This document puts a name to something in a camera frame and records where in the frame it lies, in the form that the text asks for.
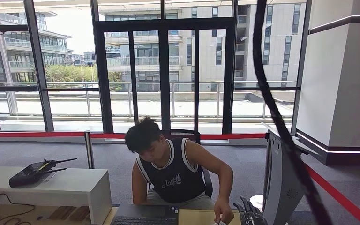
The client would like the white low cabinet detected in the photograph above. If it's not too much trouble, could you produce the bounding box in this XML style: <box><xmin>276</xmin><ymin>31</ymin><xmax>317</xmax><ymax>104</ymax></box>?
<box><xmin>0</xmin><ymin>165</ymin><xmax>113</xmax><ymax>225</ymax></box>

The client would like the person's left hand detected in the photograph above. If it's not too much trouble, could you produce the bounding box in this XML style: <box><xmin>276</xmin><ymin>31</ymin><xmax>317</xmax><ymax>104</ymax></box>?
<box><xmin>213</xmin><ymin>205</ymin><xmax>235</xmax><ymax>225</ymax></box>

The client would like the dark wall handrail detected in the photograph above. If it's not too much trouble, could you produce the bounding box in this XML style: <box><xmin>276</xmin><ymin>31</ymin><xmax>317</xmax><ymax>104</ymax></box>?
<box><xmin>308</xmin><ymin>14</ymin><xmax>360</xmax><ymax>35</ymax></box>

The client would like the black office chair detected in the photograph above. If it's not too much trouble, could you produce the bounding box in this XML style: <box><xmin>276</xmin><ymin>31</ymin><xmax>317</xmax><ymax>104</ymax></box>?
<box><xmin>161</xmin><ymin>129</ymin><xmax>214</xmax><ymax>198</ymax></box>

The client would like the short red barrier belt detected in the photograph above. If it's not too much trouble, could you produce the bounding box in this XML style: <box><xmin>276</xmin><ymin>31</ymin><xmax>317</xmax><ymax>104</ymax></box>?
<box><xmin>304</xmin><ymin>165</ymin><xmax>360</xmax><ymax>225</ymax></box>

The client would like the black router with antennas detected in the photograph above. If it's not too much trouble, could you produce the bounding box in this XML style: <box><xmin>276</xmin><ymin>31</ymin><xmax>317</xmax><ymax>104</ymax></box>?
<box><xmin>8</xmin><ymin>157</ymin><xmax>78</xmax><ymax>189</ymax></box>

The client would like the dark grey laptop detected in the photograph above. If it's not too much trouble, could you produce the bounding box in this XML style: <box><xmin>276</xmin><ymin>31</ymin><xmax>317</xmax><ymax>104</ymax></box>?
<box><xmin>111</xmin><ymin>204</ymin><xmax>180</xmax><ymax>225</ymax></box>

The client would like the metal balcony railing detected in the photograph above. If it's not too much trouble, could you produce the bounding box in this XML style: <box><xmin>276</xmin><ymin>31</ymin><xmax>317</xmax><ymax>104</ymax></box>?
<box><xmin>0</xmin><ymin>81</ymin><xmax>297</xmax><ymax>119</ymax></box>

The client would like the person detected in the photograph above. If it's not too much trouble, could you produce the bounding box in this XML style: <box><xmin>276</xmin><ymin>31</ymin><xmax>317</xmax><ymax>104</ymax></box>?
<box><xmin>124</xmin><ymin>117</ymin><xmax>235</xmax><ymax>225</ymax></box>

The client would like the thick black braided cable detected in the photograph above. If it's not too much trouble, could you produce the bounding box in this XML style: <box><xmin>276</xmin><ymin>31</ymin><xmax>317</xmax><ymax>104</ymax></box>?
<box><xmin>252</xmin><ymin>0</ymin><xmax>334</xmax><ymax>225</ymax></box>

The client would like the long red barrier belt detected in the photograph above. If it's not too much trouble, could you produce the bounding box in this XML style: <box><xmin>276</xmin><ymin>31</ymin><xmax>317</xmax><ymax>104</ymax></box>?
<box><xmin>0</xmin><ymin>132</ymin><xmax>267</xmax><ymax>140</ymax></box>

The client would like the silver stanchion post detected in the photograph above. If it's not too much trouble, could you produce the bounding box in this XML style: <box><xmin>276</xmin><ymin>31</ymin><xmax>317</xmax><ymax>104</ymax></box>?
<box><xmin>84</xmin><ymin>130</ymin><xmax>96</xmax><ymax>170</ymax></box>

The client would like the clear acrylic stand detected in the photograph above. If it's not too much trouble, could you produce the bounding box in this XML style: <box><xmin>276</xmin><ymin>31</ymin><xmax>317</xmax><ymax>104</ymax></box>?
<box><xmin>40</xmin><ymin>172</ymin><xmax>57</xmax><ymax>183</ymax></box>

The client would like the black framed glass door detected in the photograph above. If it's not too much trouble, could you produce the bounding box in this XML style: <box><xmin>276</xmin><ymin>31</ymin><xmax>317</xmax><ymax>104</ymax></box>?
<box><xmin>93</xmin><ymin>18</ymin><xmax>237</xmax><ymax>135</ymax></box>

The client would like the grey monitor on stand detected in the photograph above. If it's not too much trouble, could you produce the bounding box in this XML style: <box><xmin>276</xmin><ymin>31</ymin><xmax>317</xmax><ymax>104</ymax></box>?
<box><xmin>249</xmin><ymin>129</ymin><xmax>319</xmax><ymax>225</ymax></box>

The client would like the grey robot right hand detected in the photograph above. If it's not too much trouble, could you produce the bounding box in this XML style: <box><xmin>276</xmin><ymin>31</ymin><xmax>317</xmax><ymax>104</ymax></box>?
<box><xmin>233</xmin><ymin>196</ymin><xmax>269</xmax><ymax>225</ymax></box>

